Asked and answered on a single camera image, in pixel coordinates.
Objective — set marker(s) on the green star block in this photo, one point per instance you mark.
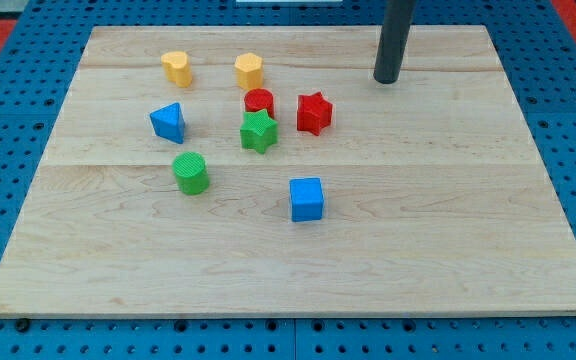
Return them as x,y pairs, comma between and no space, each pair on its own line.
258,131

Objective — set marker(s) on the red star block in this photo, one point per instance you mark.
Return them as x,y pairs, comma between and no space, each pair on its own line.
314,113

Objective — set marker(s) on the blue cube block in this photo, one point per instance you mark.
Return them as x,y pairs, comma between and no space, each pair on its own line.
306,199

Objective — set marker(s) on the red cylinder block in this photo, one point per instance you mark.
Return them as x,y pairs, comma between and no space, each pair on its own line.
259,99

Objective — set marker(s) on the light wooden board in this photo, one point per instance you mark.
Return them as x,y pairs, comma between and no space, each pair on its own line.
436,200

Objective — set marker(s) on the green cylinder block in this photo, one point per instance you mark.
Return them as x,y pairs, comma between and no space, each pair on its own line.
190,171

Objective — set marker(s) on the yellow hexagon block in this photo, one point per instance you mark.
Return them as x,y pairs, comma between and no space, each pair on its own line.
249,71

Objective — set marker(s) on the blue triangle block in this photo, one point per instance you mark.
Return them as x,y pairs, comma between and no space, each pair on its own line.
168,122

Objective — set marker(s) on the yellow heart block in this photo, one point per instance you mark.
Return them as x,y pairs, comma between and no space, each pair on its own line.
177,68

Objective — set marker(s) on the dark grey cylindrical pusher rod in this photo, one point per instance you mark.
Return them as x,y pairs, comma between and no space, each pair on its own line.
395,28

